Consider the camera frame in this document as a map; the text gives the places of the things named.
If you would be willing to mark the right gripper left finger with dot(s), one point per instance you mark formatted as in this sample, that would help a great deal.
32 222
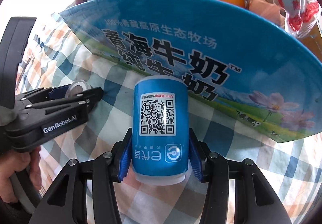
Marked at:
65 199

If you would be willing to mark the blue QR code can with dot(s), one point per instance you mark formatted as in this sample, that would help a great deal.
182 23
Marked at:
160 131

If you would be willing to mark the clear box with tan block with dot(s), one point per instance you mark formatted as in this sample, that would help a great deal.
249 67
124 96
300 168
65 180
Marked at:
313 41

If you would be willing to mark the salmon pink snack packet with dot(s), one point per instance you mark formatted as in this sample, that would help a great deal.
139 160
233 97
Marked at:
268 11

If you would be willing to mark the person's left hand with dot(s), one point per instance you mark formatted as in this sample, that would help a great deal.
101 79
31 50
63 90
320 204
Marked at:
12 162

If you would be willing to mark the plaid tablecloth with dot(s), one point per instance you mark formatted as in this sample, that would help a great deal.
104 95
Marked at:
55 56

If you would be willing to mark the blue milk carton box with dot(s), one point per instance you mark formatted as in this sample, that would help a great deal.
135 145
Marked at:
234 61

